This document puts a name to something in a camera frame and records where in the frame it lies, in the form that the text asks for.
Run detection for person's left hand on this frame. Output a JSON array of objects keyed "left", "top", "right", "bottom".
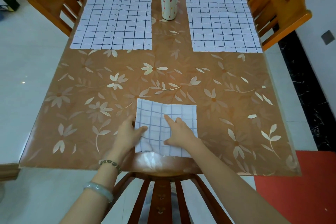
[{"left": 106, "top": 114, "right": 148, "bottom": 165}]

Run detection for person's right hand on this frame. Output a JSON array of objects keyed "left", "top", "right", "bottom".
[{"left": 163, "top": 114, "right": 203, "bottom": 151}]

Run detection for white black-grid napkin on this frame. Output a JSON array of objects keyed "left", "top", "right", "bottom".
[
  {"left": 134, "top": 98, "right": 198, "bottom": 158},
  {"left": 69, "top": 0, "right": 153, "bottom": 50},
  {"left": 184, "top": 0, "right": 264, "bottom": 54}
]

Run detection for person's right forearm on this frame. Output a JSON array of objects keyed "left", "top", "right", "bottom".
[{"left": 190, "top": 138, "right": 292, "bottom": 224}]

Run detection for person's left forearm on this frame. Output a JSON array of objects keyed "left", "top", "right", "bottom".
[{"left": 59, "top": 159, "right": 123, "bottom": 224}]

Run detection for person's grey trousers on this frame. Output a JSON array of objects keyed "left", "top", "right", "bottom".
[{"left": 138, "top": 182, "right": 195, "bottom": 224}]

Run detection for pale jade bangle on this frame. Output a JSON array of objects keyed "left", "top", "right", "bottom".
[{"left": 83, "top": 181, "right": 114, "bottom": 203}]

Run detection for brown floral wooden table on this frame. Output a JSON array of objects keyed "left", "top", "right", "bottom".
[{"left": 19, "top": 0, "right": 302, "bottom": 177}]

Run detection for red floor mat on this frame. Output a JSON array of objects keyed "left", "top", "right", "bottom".
[{"left": 254, "top": 150, "right": 336, "bottom": 224}]

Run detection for dark beaded bracelet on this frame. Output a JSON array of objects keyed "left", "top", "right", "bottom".
[{"left": 98, "top": 159, "right": 123, "bottom": 175}]

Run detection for grey wall socket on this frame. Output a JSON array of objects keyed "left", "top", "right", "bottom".
[{"left": 321, "top": 30, "right": 336, "bottom": 46}]

